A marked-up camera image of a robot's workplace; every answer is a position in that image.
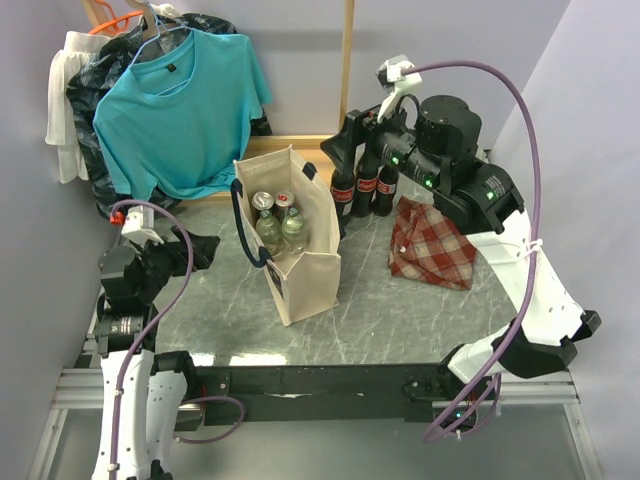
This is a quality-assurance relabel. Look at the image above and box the red plaid cloth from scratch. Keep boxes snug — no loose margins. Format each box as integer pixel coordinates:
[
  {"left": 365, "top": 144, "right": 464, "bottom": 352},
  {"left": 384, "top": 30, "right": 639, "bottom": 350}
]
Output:
[{"left": 388, "top": 196, "right": 477, "bottom": 291}]

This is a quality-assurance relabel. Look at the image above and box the silver top drink can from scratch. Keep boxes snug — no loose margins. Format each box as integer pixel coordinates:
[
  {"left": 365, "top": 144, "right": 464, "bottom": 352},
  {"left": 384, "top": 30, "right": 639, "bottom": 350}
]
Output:
[{"left": 251, "top": 191, "right": 274, "bottom": 217}]

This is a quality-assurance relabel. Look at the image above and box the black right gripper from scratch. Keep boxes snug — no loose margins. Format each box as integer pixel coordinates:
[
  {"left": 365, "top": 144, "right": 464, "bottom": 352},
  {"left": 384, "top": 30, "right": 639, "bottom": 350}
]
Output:
[{"left": 317, "top": 90, "right": 444, "bottom": 192}]

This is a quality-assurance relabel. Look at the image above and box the dark floral patterned shirt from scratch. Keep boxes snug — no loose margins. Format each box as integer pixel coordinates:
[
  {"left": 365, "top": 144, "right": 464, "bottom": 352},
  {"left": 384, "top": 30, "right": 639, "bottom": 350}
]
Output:
[{"left": 66, "top": 13, "right": 273, "bottom": 219}]

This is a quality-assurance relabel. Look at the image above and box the beige canvas tote bag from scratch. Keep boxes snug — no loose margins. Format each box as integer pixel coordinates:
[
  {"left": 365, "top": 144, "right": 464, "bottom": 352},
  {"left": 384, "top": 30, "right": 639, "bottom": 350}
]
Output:
[{"left": 231, "top": 147, "right": 341, "bottom": 326}]

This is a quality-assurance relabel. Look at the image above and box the Coca-Cola glass bottle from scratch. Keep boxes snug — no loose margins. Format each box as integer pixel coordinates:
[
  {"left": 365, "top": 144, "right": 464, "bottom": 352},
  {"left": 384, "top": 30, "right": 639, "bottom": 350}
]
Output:
[
  {"left": 330, "top": 169, "right": 355, "bottom": 237},
  {"left": 351, "top": 154, "right": 378, "bottom": 218},
  {"left": 372, "top": 165, "right": 399, "bottom": 217}
]

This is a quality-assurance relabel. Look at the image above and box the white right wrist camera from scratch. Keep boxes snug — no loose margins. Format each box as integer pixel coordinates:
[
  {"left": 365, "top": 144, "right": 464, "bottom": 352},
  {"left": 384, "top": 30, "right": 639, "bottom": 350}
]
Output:
[{"left": 377, "top": 54, "right": 422, "bottom": 123}]

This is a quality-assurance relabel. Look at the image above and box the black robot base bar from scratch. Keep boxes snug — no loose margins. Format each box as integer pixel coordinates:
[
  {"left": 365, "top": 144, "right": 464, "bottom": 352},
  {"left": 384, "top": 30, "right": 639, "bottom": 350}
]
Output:
[{"left": 154, "top": 362, "right": 496, "bottom": 434}]

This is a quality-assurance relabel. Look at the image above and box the wooden clothes rack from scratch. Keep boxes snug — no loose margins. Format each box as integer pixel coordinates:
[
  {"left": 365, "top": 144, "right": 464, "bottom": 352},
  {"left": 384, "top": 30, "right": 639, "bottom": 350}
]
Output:
[{"left": 79, "top": 0, "right": 356, "bottom": 203}]

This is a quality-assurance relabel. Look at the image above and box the aluminium rail profile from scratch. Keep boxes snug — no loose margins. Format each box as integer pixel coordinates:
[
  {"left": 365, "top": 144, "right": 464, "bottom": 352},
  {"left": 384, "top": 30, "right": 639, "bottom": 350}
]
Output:
[{"left": 500, "top": 370, "right": 580, "bottom": 405}]

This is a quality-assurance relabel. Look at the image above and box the turquoise t-shirt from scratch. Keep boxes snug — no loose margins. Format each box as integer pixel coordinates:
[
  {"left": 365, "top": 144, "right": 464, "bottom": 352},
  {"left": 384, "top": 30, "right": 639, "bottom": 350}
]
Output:
[{"left": 93, "top": 30, "right": 272, "bottom": 200}]

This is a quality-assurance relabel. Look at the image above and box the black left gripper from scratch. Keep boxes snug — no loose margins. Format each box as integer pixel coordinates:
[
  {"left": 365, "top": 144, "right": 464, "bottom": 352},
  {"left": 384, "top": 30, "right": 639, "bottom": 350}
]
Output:
[{"left": 130, "top": 223, "right": 218, "bottom": 301}]

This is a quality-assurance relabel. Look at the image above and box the light blue wire hanger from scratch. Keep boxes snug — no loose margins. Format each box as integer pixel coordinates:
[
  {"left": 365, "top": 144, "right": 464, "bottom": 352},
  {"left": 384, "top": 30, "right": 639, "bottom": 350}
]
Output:
[{"left": 126, "top": 5, "right": 197, "bottom": 101}]

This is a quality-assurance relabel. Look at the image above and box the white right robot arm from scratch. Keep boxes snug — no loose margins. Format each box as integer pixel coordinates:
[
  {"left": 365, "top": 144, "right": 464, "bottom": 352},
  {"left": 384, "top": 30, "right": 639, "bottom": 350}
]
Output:
[{"left": 320, "top": 95, "right": 601, "bottom": 398}]

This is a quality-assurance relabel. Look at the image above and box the orange plastic hanger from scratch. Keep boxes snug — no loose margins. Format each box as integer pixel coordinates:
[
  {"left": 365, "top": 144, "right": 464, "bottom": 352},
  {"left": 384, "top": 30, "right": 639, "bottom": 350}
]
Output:
[{"left": 81, "top": 0, "right": 143, "bottom": 37}]

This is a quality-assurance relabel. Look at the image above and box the white hanging garment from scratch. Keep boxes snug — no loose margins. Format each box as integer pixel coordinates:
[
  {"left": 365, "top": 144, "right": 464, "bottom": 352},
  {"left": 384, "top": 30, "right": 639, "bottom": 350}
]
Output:
[{"left": 44, "top": 3, "right": 187, "bottom": 184}]

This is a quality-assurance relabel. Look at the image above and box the green cap clear bottle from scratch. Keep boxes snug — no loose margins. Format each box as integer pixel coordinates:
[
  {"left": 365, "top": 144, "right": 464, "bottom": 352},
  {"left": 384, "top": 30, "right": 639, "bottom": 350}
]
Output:
[
  {"left": 255, "top": 210, "right": 283, "bottom": 256},
  {"left": 282, "top": 207, "right": 309, "bottom": 255}
]

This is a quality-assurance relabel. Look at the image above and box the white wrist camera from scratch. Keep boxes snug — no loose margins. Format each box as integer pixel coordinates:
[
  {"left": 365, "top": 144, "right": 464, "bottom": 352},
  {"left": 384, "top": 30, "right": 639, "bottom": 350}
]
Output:
[
  {"left": 377, "top": 54, "right": 422, "bottom": 123},
  {"left": 110, "top": 205, "right": 164, "bottom": 246}
]

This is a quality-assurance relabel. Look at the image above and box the red tab drink can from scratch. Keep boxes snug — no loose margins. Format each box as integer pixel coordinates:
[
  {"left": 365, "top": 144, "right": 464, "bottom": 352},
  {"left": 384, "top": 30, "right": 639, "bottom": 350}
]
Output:
[{"left": 274, "top": 190, "right": 295, "bottom": 221}]

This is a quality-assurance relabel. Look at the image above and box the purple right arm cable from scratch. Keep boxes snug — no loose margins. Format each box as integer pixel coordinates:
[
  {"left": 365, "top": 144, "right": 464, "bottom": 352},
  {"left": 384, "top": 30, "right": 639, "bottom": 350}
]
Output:
[{"left": 399, "top": 59, "right": 544, "bottom": 444}]

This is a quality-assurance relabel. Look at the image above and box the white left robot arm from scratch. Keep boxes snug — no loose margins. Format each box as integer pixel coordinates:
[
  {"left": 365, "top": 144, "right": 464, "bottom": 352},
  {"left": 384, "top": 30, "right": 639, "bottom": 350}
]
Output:
[{"left": 92, "top": 234, "right": 220, "bottom": 479}]

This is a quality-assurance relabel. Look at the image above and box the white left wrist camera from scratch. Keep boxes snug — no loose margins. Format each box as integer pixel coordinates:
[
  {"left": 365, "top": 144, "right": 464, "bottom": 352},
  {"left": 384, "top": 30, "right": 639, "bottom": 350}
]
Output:
[{"left": 110, "top": 205, "right": 164, "bottom": 246}]

